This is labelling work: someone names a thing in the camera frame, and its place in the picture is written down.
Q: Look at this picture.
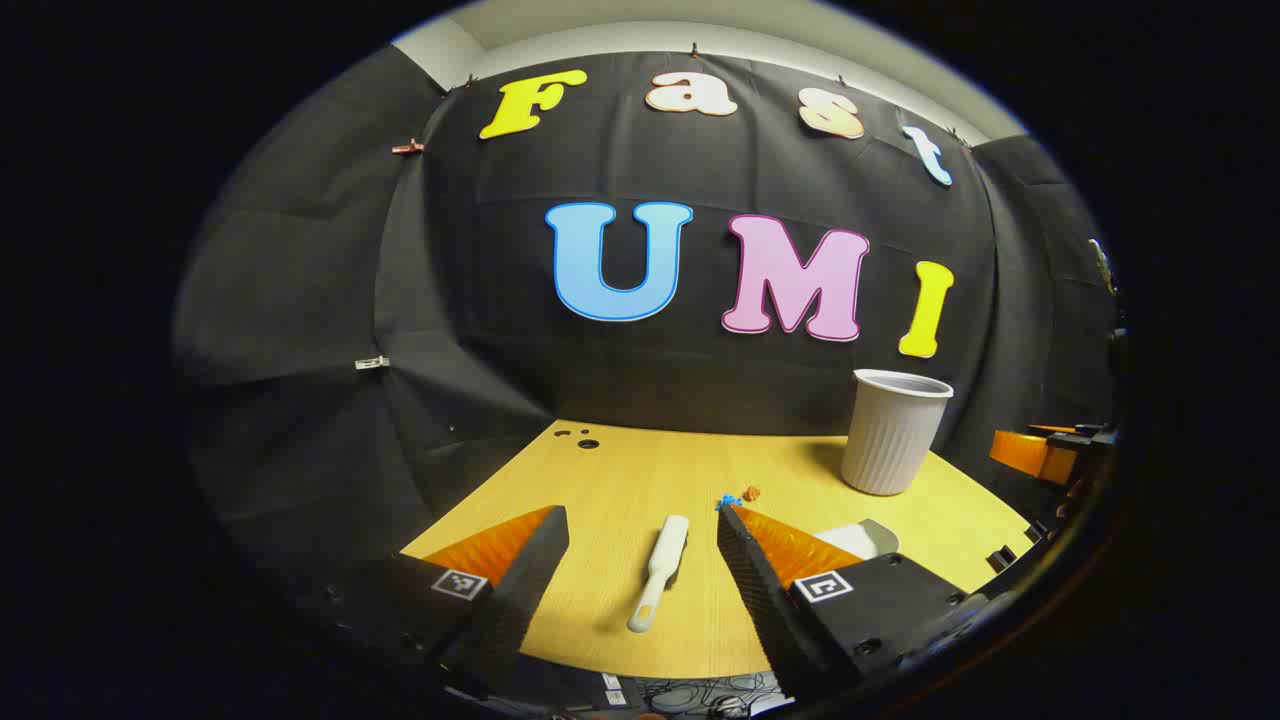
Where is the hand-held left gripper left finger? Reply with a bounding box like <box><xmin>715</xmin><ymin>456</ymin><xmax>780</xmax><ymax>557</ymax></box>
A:
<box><xmin>305</xmin><ymin>505</ymin><xmax>571</xmax><ymax>701</ymax></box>

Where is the small white broom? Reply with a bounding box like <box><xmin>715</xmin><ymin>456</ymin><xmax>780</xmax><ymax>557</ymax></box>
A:
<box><xmin>627</xmin><ymin>515</ymin><xmax>691</xmax><ymax>634</ymax></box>

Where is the black backdrop cloth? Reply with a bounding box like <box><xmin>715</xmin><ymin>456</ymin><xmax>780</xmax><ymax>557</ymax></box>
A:
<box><xmin>170</xmin><ymin>45</ymin><xmax>1123</xmax><ymax>611</ymax></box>

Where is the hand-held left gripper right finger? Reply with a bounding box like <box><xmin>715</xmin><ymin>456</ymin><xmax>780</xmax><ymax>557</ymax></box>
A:
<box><xmin>716</xmin><ymin>503</ymin><xmax>1003</xmax><ymax>707</ymax></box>

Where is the white ribbed garbage bin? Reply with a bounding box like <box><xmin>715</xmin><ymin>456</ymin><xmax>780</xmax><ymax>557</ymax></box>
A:
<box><xmin>840</xmin><ymin>369</ymin><xmax>955</xmax><ymax>497</ymax></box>

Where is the wooden desktop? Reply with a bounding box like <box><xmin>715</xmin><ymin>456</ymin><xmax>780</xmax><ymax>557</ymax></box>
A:
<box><xmin>400</xmin><ymin>419</ymin><xmax>1037</xmax><ymax>681</ymax></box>

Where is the tangle of black cables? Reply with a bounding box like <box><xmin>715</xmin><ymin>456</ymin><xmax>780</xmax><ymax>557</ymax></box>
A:
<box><xmin>635</xmin><ymin>673</ymin><xmax>796</xmax><ymax>719</ymax></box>

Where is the white dustpan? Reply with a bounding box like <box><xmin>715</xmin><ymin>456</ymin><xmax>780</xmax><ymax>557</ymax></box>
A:
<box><xmin>813</xmin><ymin>518</ymin><xmax>901</xmax><ymax>562</ymax></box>

